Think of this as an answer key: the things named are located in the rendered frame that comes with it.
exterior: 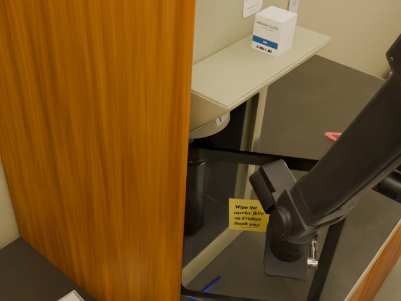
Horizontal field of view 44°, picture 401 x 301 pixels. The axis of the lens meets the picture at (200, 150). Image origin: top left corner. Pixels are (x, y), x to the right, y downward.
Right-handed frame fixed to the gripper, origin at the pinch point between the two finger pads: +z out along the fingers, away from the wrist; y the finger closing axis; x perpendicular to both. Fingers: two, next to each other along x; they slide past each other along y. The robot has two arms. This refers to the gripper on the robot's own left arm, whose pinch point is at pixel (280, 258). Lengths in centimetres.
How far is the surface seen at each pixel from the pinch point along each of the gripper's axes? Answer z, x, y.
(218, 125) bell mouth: -2.7, -14.2, -23.6
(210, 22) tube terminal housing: -27.1, -16.1, -28.0
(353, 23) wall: 114, 39, -157
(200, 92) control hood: -27.2, -15.8, -14.9
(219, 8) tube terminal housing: -27.9, -15.1, -30.2
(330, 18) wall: 91, 23, -139
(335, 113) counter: 65, 22, -72
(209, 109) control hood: -26.3, -14.2, -12.9
